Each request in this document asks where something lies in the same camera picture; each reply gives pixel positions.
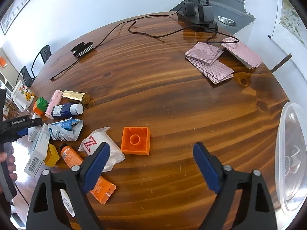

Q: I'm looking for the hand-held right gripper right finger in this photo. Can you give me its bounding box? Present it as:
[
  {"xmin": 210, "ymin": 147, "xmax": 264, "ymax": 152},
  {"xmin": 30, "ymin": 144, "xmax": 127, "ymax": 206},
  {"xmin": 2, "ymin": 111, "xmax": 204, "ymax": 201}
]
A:
[{"xmin": 193, "ymin": 142, "xmax": 277, "ymax": 230}]

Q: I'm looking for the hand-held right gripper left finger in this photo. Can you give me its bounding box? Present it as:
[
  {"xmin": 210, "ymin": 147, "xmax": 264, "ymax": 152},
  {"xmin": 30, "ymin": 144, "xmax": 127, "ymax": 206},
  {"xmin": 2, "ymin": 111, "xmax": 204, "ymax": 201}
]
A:
[{"xmin": 26, "ymin": 142, "xmax": 111, "ymax": 230}]

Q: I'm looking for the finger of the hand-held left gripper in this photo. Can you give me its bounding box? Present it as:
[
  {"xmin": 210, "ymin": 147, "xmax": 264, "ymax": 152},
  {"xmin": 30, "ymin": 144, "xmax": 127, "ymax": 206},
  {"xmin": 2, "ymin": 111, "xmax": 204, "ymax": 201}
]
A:
[{"xmin": 0, "ymin": 117, "xmax": 43, "ymax": 142}]

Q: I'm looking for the blue white medicine box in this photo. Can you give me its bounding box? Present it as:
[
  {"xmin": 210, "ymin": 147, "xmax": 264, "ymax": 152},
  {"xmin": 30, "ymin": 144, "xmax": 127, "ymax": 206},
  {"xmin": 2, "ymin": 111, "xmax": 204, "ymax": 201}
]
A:
[{"xmin": 24, "ymin": 123, "xmax": 51, "ymax": 179}]

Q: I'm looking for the orange tube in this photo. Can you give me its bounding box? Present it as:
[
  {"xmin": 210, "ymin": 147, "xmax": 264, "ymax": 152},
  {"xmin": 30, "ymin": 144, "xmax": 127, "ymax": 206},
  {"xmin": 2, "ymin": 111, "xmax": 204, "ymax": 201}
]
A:
[{"xmin": 59, "ymin": 144, "xmax": 117, "ymax": 205}]

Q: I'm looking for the white tissue packet red print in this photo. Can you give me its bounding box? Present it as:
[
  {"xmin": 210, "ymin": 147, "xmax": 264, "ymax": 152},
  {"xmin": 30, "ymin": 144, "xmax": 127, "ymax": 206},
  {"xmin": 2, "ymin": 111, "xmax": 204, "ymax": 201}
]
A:
[{"xmin": 78, "ymin": 127, "xmax": 125, "ymax": 172}]

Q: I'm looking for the green orange building block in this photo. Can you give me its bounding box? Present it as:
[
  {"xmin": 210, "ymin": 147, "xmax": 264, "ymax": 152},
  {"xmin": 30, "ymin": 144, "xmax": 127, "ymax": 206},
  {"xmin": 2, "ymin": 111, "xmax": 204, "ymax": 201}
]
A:
[{"xmin": 33, "ymin": 97, "xmax": 50, "ymax": 115}]

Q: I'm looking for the yellow building block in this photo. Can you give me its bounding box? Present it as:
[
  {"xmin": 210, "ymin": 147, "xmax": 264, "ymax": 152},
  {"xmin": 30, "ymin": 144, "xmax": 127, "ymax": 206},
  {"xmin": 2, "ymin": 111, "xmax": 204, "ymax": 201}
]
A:
[{"xmin": 44, "ymin": 144, "xmax": 60, "ymax": 167}]

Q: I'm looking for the clear plastic bowl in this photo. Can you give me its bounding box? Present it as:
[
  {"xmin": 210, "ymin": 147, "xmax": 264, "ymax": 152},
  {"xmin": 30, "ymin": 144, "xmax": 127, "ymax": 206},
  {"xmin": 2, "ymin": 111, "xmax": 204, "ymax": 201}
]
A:
[{"xmin": 275, "ymin": 103, "xmax": 307, "ymax": 215}]

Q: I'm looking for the wooden desktop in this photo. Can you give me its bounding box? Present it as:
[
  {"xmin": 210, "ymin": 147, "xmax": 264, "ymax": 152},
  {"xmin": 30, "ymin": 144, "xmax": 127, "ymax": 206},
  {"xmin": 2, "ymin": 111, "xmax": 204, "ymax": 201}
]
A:
[{"xmin": 11, "ymin": 11, "xmax": 292, "ymax": 230}]

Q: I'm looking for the person's left hand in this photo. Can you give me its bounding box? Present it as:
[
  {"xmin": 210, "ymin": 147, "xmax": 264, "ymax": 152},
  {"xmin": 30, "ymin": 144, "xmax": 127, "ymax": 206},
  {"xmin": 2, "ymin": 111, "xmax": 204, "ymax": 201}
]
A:
[{"xmin": 0, "ymin": 152, "xmax": 18, "ymax": 181}]

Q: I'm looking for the white cartoon cup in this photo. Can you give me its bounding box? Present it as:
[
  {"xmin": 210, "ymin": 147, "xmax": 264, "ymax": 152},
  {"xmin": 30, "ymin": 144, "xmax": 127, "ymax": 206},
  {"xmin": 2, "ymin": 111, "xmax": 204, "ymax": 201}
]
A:
[{"xmin": 11, "ymin": 80, "xmax": 35, "ymax": 112}]

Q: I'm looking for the crumpled blue white packet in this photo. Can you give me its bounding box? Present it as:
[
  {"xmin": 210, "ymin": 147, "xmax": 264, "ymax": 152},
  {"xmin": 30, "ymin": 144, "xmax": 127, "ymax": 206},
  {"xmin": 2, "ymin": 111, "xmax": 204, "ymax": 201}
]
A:
[{"xmin": 47, "ymin": 117, "xmax": 84, "ymax": 142}]

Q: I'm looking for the pink tube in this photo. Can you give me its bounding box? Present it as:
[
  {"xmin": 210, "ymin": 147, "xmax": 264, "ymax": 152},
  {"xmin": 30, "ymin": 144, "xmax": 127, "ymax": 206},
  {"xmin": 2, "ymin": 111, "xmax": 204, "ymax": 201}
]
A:
[{"xmin": 45, "ymin": 90, "xmax": 63, "ymax": 119}]

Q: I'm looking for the blue bottle white cap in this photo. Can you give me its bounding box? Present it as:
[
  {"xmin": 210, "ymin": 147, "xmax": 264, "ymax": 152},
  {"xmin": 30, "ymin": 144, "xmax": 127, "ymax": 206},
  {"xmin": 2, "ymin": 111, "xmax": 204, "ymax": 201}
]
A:
[{"xmin": 51, "ymin": 103, "xmax": 84, "ymax": 118}]

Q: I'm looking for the black metal chair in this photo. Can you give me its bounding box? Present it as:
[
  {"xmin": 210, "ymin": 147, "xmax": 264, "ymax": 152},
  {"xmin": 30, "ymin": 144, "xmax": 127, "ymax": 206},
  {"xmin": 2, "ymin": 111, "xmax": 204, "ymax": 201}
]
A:
[
  {"xmin": 31, "ymin": 45, "xmax": 52, "ymax": 78},
  {"xmin": 16, "ymin": 66, "xmax": 35, "ymax": 88}
]

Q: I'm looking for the gold cylinder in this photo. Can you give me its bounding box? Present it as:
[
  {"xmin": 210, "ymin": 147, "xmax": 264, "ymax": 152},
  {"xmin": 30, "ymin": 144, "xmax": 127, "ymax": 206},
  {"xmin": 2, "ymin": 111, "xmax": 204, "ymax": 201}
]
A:
[{"xmin": 62, "ymin": 90, "xmax": 91, "ymax": 104}]

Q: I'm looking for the pink playing card stack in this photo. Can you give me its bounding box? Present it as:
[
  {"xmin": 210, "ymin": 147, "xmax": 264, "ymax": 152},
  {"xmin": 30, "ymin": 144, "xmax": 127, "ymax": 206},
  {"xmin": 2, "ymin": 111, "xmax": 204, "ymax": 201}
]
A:
[
  {"xmin": 186, "ymin": 56, "xmax": 234, "ymax": 84},
  {"xmin": 185, "ymin": 42, "xmax": 224, "ymax": 66}
]

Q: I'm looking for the black white striped pouch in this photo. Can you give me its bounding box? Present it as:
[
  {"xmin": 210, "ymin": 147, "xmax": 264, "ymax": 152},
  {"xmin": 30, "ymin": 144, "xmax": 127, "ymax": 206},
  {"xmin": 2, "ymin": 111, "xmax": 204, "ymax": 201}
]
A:
[{"xmin": 71, "ymin": 42, "xmax": 94, "ymax": 58}]

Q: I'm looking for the pink striped cloth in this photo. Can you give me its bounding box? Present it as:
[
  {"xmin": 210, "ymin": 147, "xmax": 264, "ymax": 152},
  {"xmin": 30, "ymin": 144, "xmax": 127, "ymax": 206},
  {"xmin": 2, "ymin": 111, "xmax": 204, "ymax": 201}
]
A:
[{"xmin": 221, "ymin": 38, "xmax": 263, "ymax": 69}]

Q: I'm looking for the brown wooden bar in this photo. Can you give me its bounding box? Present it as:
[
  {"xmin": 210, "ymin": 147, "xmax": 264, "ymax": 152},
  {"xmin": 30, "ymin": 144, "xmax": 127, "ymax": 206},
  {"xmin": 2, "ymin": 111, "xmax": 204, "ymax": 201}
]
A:
[{"xmin": 271, "ymin": 53, "xmax": 292, "ymax": 73}]

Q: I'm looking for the foil tray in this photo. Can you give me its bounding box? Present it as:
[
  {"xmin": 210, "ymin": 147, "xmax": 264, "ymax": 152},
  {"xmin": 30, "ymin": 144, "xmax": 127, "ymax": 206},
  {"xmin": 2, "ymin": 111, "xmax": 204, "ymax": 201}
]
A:
[{"xmin": 218, "ymin": 16, "xmax": 235, "ymax": 26}]

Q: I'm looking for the grey charger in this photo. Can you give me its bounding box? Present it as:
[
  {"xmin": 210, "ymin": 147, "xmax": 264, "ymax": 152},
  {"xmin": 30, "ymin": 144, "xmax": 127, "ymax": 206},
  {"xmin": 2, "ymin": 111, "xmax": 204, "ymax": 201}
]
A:
[
  {"xmin": 182, "ymin": 0, "xmax": 196, "ymax": 16},
  {"xmin": 197, "ymin": 0, "xmax": 212, "ymax": 22}
]

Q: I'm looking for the long black cable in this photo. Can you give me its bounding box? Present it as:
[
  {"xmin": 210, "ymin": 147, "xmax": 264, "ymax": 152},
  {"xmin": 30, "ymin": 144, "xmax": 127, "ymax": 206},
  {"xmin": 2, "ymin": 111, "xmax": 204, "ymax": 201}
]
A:
[{"xmin": 49, "ymin": 12, "xmax": 179, "ymax": 81}]

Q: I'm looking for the framed wall picture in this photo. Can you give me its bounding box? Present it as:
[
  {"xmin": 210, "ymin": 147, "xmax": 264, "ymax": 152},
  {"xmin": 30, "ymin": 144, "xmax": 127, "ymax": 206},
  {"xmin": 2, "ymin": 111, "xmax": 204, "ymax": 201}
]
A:
[{"xmin": 0, "ymin": 0, "xmax": 33, "ymax": 34}]

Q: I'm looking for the short black cable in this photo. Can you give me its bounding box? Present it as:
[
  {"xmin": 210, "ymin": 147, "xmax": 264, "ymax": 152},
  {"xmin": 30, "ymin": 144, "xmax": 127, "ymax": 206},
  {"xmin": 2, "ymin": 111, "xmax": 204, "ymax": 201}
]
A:
[{"xmin": 206, "ymin": 26, "xmax": 240, "ymax": 45}]

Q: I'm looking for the looped black cable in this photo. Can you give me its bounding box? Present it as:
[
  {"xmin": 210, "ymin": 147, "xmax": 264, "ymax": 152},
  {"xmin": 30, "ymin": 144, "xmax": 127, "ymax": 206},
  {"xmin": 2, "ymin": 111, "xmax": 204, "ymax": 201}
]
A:
[{"xmin": 128, "ymin": 20, "xmax": 192, "ymax": 39}]

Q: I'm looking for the wall scroll painting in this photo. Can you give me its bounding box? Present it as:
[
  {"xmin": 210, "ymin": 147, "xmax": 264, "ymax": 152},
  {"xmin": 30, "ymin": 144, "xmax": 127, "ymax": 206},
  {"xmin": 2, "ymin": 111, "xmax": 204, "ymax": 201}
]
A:
[{"xmin": 268, "ymin": 0, "xmax": 307, "ymax": 67}]

